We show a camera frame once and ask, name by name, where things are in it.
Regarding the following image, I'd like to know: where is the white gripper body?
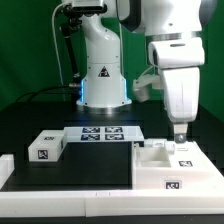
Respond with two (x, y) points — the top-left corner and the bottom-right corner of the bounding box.
(160, 67), (200, 123)

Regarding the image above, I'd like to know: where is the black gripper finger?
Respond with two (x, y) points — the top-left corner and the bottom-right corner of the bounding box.
(174, 123), (188, 143)

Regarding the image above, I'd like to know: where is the white cabinet door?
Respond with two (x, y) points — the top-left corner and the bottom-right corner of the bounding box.
(144, 138), (166, 148)
(165, 141), (212, 170)

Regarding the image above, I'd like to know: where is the white cabinet body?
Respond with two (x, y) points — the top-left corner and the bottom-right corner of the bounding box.
(131, 143), (224, 191)

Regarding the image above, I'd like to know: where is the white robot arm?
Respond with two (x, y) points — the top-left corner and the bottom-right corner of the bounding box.
(62, 0), (218, 143)

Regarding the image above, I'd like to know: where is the small white cabinet top block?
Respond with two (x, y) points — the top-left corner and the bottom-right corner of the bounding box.
(28, 130), (67, 162)

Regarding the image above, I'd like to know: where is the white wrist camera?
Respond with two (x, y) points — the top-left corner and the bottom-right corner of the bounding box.
(132, 74), (163, 102)

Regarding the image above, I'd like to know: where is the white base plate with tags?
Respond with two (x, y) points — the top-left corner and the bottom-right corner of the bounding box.
(64, 126), (144, 142)

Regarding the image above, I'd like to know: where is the white cable at robot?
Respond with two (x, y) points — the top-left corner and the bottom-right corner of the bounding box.
(50, 2), (73, 101)

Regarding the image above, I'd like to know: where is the black cable on table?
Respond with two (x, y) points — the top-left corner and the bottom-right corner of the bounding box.
(14, 84), (81, 103)

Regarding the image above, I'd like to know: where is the white U-shaped boundary frame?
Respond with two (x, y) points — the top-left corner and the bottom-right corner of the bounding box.
(0, 154), (224, 218)

